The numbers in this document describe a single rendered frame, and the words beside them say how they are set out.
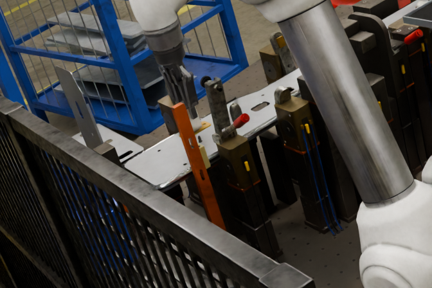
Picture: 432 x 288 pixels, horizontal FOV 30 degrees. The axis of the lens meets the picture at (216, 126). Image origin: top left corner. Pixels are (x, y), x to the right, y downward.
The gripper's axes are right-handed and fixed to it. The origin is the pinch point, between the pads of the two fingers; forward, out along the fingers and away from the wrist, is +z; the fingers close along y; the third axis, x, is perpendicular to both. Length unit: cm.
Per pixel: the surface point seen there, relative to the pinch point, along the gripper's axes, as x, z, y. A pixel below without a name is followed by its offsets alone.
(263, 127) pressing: -13.6, 7.7, -10.4
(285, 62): -40.3, 6.1, 11.9
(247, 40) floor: -184, 108, 264
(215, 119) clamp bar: 1.3, -4.1, -15.5
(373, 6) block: -78, 5, 13
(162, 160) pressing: 10.6, 7.8, 1.5
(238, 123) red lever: 0.6, -5.1, -24.5
